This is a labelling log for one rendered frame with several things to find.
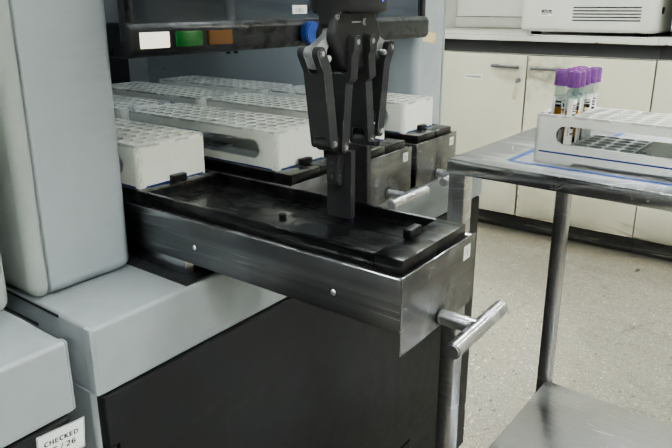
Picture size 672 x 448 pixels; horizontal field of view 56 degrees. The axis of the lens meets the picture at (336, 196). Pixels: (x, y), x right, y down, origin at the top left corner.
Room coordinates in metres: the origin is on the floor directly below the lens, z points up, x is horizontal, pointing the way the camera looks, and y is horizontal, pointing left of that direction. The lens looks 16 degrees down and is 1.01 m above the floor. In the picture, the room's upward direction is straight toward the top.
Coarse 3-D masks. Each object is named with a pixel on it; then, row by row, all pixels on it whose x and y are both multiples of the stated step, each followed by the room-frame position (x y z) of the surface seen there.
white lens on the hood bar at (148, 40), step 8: (144, 32) 0.66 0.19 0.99; (152, 32) 0.66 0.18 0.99; (160, 32) 0.67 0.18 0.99; (168, 32) 0.68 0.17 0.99; (144, 40) 0.65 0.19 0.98; (152, 40) 0.66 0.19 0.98; (160, 40) 0.67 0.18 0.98; (168, 40) 0.68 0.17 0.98; (144, 48) 0.65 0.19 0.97; (152, 48) 0.66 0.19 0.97
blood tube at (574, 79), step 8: (576, 72) 0.79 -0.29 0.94; (568, 80) 0.79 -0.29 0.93; (576, 80) 0.79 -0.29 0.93; (568, 88) 0.79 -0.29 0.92; (576, 88) 0.79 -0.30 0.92; (568, 96) 0.79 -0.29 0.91; (576, 96) 0.79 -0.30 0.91; (568, 104) 0.79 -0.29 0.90; (576, 104) 0.79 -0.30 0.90; (568, 112) 0.79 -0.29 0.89; (568, 128) 0.79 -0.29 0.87; (568, 136) 0.79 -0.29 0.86; (568, 144) 0.79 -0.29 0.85
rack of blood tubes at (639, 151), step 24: (552, 120) 0.80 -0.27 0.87; (576, 120) 0.78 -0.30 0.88; (600, 120) 0.76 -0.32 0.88; (624, 120) 0.76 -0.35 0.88; (648, 120) 0.76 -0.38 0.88; (552, 144) 0.80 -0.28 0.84; (576, 144) 0.80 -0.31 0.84; (600, 144) 0.80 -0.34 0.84; (624, 144) 0.80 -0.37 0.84; (648, 144) 0.80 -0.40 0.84; (600, 168) 0.76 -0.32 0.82; (624, 168) 0.74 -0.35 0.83; (648, 168) 0.72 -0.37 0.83
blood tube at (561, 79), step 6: (558, 72) 0.81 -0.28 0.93; (564, 72) 0.80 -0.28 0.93; (558, 78) 0.81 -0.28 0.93; (564, 78) 0.80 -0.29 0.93; (558, 84) 0.81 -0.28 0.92; (564, 84) 0.80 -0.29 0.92; (558, 90) 0.81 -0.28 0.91; (564, 90) 0.81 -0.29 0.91; (558, 96) 0.81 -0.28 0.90; (558, 102) 0.81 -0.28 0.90; (552, 108) 0.81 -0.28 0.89; (558, 108) 0.81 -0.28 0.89; (558, 132) 0.81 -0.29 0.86
